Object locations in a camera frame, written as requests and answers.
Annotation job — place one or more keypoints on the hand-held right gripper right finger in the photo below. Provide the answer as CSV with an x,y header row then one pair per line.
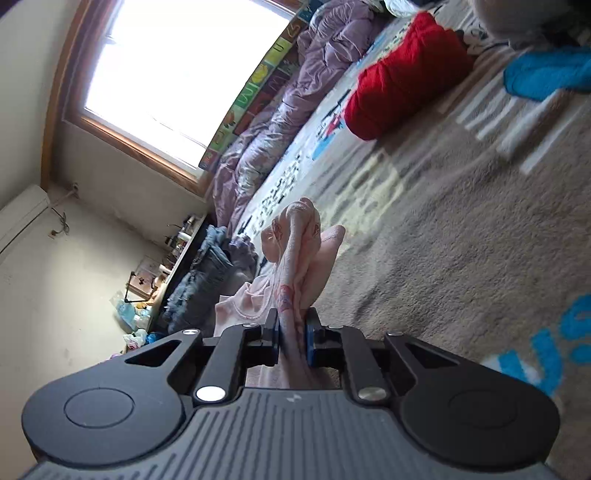
x,y
310,345

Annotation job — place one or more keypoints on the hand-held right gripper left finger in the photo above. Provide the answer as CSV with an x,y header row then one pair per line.
x,y
275,342

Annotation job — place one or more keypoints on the pink printed pajama pants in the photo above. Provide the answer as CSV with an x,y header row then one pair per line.
x,y
295,258

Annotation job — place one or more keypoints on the purple folded garment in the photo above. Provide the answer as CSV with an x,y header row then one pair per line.
x,y
244,258

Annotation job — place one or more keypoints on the folded blue jeans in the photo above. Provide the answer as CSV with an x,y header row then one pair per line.
x,y
205,272

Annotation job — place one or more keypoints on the blue plastic bag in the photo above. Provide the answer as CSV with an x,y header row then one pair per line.
x,y
153,338

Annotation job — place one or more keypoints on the cluttered dark desk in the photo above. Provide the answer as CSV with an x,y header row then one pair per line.
x,y
182,258

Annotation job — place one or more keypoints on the white plastic bag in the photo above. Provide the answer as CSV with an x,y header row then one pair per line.
x,y
134,341

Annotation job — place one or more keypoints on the black desk lamp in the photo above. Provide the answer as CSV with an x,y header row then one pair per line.
x,y
141,288

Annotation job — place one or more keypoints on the blue tissue pack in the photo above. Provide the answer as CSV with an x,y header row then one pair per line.
x,y
125,311

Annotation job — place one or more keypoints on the grey printed fleece blanket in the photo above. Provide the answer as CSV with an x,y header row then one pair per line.
x,y
461,230

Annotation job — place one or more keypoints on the purple crumpled quilt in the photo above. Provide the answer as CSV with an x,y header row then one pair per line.
x,y
295,101

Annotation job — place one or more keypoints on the colourful alphabet foam mat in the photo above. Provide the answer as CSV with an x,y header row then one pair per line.
x,y
249,97

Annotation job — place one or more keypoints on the red folded towel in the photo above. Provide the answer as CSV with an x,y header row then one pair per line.
x,y
406,78

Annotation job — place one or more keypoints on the white air conditioner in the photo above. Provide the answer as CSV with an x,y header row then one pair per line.
x,y
21,217

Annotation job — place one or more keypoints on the wooden framed window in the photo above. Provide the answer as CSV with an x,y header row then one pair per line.
x,y
175,69

